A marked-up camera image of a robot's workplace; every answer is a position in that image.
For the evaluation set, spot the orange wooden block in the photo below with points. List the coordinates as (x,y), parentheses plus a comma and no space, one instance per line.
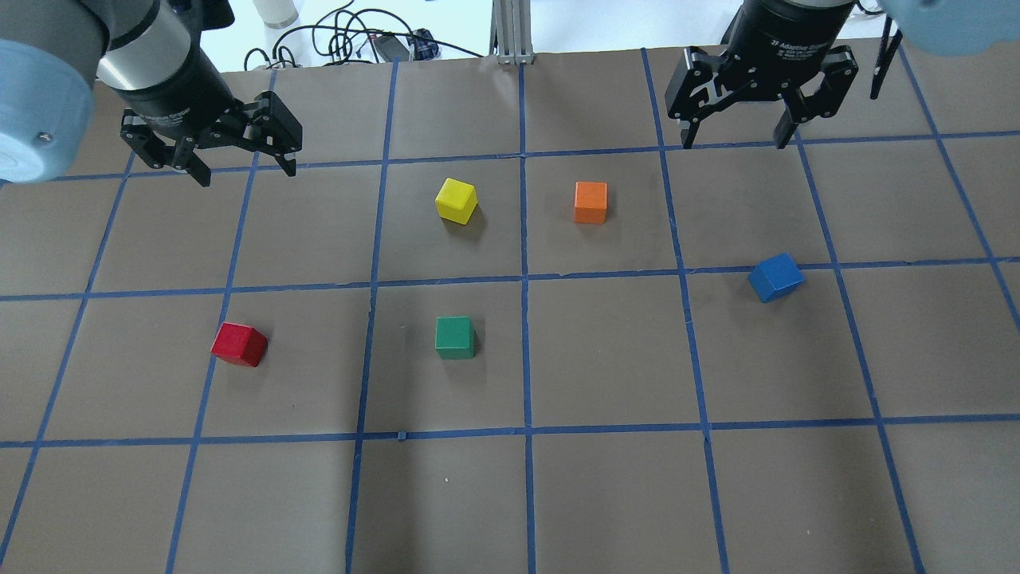
(591,202)

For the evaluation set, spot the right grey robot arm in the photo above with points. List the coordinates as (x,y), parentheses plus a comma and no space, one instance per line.
(946,28)

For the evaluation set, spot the red wooden block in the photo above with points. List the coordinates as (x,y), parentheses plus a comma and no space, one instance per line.
(239,344)

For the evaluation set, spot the aluminium frame post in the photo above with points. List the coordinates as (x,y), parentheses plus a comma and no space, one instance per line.
(510,33)

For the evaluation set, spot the yellow wooden block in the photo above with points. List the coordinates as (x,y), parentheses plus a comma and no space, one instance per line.
(456,201)

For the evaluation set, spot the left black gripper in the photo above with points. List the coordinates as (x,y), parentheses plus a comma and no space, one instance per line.
(177,89)

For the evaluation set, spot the green wooden block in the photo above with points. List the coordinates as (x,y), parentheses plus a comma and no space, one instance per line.
(455,338)

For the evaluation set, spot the black power adapter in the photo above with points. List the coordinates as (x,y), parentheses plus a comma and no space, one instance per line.
(390,48)

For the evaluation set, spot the blue wooden block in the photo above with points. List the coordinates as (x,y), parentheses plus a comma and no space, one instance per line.
(776,277)

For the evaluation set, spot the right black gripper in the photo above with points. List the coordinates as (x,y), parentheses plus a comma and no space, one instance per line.
(785,40)

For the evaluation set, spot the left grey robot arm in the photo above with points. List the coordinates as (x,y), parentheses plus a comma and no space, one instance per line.
(149,54)

